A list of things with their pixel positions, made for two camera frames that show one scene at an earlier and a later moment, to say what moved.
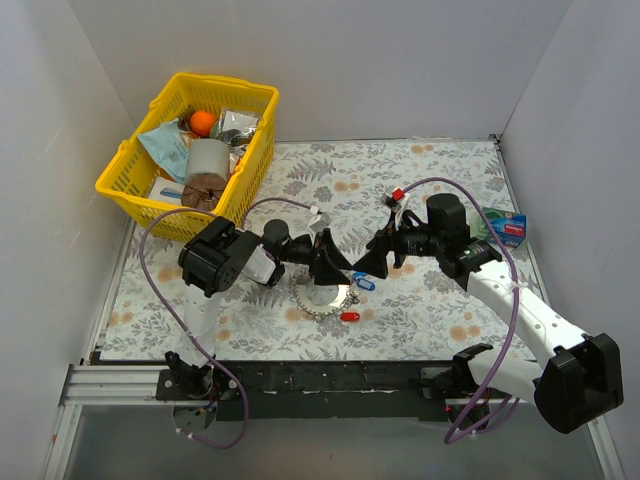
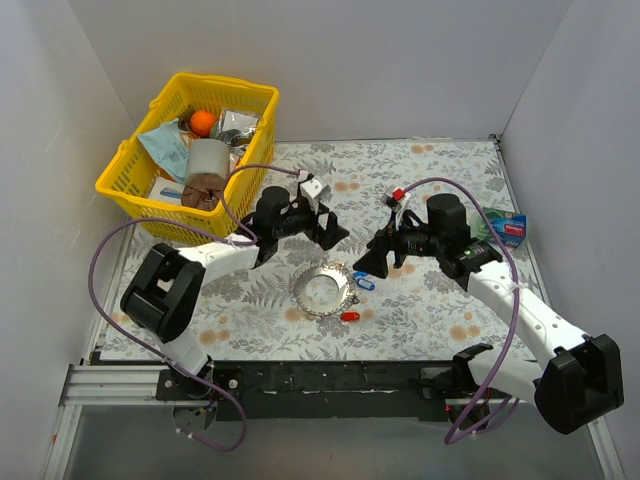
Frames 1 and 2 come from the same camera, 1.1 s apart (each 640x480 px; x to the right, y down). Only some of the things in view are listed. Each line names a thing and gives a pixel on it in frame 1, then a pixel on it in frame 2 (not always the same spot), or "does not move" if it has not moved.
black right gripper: [393, 246] does not move
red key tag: [349, 316] does not move
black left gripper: [318, 256] to [316, 228]
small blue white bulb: [361, 282] does not move
